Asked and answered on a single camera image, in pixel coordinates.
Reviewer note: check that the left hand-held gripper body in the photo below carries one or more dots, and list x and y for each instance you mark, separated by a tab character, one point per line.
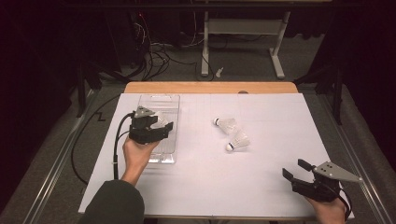
143	135

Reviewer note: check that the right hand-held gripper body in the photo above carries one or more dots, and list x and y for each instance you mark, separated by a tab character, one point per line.
320	189

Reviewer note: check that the clear plastic container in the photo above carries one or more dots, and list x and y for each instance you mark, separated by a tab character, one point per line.
166	146

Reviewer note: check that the person's left hand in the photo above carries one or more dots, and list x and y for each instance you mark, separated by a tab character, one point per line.
137	155

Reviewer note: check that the person's right hand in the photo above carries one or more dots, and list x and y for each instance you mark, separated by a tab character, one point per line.
330	213

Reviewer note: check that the white paper sheet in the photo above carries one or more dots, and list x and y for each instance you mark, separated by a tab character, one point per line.
249	186

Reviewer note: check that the wooden table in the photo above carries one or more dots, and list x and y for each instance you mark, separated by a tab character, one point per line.
202	87

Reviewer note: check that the black metal stand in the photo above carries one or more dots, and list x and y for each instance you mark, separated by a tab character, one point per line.
81	93
337	99

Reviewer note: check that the small white floor object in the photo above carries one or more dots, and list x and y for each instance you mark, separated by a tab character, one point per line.
219	73

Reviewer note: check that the dark equipment cabinet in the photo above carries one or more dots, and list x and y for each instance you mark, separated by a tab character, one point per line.
124	37

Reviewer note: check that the metal floor rail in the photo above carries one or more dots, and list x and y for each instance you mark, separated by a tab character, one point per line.
352	155
53	168

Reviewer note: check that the white metal desk frame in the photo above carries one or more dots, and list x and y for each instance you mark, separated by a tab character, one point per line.
243	26

